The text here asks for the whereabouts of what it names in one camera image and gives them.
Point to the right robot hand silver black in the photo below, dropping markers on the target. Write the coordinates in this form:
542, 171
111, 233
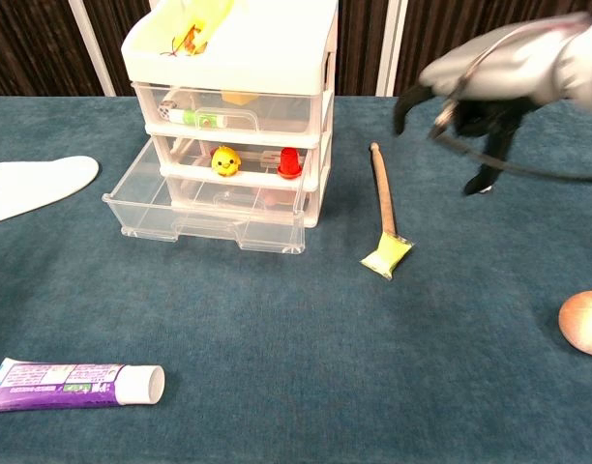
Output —
509, 63

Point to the white slipper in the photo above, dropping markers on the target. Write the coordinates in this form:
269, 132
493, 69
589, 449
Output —
35, 186

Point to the white plastic drawer cabinet frame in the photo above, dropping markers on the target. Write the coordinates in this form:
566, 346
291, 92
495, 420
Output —
257, 53

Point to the white frame post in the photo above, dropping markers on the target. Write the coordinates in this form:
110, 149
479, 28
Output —
392, 48
93, 48

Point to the yellow block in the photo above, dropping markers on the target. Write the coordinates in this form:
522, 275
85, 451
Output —
239, 97

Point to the teal tablecloth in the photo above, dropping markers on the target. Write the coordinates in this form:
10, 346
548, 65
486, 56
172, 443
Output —
296, 338

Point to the yellow chick toy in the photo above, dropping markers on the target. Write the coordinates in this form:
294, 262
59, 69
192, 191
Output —
226, 162

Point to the green white glue stick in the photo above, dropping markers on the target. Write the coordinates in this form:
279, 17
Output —
199, 118

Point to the purple white toothpaste tube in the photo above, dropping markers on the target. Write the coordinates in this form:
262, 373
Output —
59, 384

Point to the yellow rubber chicken toy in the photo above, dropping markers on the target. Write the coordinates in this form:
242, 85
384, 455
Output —
214, 12

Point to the white die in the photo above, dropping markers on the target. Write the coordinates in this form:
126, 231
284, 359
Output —
166, 112

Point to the yellow-green sachet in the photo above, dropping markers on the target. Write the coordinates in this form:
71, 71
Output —
387, 256

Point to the wooden drumstick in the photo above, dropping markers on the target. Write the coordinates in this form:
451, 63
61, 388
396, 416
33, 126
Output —
384, 193

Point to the dark brown pleated curtain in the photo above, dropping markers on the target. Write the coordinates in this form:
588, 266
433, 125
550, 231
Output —
35, 48

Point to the copper-coloured wooden egg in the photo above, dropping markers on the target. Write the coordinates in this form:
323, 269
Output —
586, 324

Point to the small soccer ball toy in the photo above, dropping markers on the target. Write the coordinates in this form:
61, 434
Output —
488, 190

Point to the red toy cup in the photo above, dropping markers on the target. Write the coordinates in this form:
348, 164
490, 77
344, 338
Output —
289, 162

